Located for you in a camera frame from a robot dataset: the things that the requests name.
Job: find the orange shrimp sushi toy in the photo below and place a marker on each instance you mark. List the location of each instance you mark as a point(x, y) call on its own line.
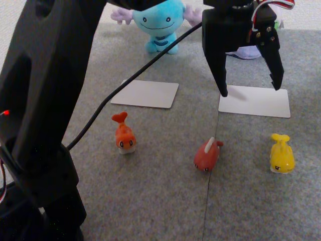
point(124, 139)

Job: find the pale purple Goomy plush toy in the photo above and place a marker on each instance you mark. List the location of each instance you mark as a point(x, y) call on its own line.
point(247, 53)

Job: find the yellow egg sushi toy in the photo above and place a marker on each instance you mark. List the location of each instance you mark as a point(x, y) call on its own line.
point(282, 155)

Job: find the blue Wooper plush toy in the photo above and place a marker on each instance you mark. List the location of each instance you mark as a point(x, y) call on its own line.
point(155, 22)

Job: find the red tuna sushi toy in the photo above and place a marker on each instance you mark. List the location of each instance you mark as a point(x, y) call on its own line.
point(206, 157)

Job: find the white rectangular card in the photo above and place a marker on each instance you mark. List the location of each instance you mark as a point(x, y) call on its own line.
point(148, 94)
point(258, 103)

